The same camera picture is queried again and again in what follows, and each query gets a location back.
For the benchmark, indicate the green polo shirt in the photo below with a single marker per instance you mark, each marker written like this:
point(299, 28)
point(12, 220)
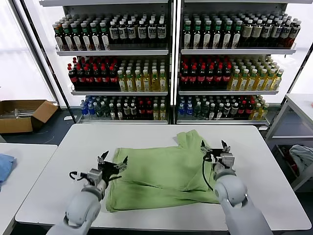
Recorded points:
point(159, 171)

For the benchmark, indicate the cola bottle red cap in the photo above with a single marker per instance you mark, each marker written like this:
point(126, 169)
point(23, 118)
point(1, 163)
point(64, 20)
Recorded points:
point(219, 77)
point(105, 78)
point(80, 78)
point(89, 78)
point(141, 110)
point(201, 78)
point(210, 78)
point(184, 78)
point(193, 78)
point(242, 110)
point(227, 77)
point(72, 78)
point(249, 110)
point(97, 78)
point(149, 110)
point(113, 78)

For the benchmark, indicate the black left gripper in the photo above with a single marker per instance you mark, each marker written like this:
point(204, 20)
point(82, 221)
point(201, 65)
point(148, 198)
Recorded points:
point(107, 170)

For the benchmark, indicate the dark drink bottle green label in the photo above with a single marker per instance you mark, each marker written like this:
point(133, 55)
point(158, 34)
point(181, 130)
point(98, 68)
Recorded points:
point(227, 35)
point(76, 36)
point(58, 36)
point(67, 36)
point(217, 35)
point(187, 35)
point(96, 36)
point(86, 36)
point(197, 35)
point(236, 35)
point(105, 36)
point(207, 35)

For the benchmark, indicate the dark bottle white cap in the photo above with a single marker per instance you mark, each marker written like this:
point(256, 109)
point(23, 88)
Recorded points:
point(112, 112)
point(234, 110)
point(227, 110)
point(212, 112)
point(126, 112)
point(119, 112)
point(220, 112)
point(133, 112)

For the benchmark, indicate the red fabric item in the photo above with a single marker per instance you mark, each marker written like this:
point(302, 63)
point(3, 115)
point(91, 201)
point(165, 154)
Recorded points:
point(293, 167)

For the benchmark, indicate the white paper scrap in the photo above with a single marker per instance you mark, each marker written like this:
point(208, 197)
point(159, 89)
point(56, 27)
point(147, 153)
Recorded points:
point(68, 118)

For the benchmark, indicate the black slanted frame pole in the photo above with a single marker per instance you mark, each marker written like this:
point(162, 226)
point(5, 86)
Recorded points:
point(43, 49)
point(301, 68)

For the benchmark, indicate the black storage crate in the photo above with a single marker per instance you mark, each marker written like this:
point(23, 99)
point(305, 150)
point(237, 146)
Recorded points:
point(281, 153)

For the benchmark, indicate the dark bottle beige label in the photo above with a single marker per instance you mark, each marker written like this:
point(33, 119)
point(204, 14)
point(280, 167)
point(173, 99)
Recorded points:
point(247, 33)
point(256, 33)

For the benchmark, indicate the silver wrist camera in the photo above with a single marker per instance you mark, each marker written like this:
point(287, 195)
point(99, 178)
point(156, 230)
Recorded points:
point(95, 175)
point(227, 160)

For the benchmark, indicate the silver metal parts bundle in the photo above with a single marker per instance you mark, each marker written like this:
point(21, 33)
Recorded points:
point(23, 113)

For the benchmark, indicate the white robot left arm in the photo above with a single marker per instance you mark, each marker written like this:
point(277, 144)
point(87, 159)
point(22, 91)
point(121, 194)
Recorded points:
point(80, 210)

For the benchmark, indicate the blue drink bottle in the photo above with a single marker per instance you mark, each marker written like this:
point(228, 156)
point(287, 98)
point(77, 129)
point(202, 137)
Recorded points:
point(91, 109)
point(181, 110)
point(189, 110)
point(84, 109)

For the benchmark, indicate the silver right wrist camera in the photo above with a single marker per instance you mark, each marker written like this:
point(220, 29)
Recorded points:
point(227, 160)

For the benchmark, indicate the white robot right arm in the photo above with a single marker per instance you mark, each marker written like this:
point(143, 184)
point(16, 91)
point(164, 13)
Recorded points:
point(232, 193)

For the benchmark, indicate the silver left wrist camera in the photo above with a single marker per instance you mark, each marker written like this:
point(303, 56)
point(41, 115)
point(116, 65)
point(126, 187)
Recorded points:
point(95, 175)

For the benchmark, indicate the white shelf unit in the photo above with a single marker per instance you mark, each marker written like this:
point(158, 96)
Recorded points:
point(110, 52)
point(232, 52)

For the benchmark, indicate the blue folded cloth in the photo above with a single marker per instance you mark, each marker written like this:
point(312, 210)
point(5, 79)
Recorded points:
point(6, 166)

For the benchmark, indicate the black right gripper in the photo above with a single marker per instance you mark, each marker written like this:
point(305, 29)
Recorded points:
point(212, 155)

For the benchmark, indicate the grey metal frame side table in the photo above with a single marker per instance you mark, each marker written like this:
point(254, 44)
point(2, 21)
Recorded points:
point(300, 101)

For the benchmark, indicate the grey white cloth pile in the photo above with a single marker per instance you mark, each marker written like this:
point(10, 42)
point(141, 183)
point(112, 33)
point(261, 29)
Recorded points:
point(303, 156)

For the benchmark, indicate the dark bottle white blue label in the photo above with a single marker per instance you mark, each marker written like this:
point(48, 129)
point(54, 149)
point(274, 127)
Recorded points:
point(151, 32)
point(122, 33)
point(161, 32)
point(132, 33)
point(286, 33)
point(142, 33)
point(266, 33)
point(113, 33)
point(276, 33)
point(294, 31)

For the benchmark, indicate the yellow drink bottle white cap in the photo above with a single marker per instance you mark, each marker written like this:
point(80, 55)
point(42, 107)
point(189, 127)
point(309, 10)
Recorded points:
point(263, 112)
point(163, 112)
point(242, 82)
point(146, 82)
point(138, 83)
point(277, 82)
point(156, 113)
point(269, 82)
point(155, 82)
point(130, 83)
point(121, 83)
point(234, 82)
point(255, 112)
point(260, 82)
point(251, 82)
point(163, 82)

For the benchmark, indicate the green tinted drink bottle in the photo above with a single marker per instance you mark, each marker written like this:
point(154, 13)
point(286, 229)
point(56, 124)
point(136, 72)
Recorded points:
point(99, 110)
point(197, 110)
point(205, 110)
point(105, 110)

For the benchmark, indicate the brown cardboard box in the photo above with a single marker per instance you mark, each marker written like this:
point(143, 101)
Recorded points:
point(14, 126)

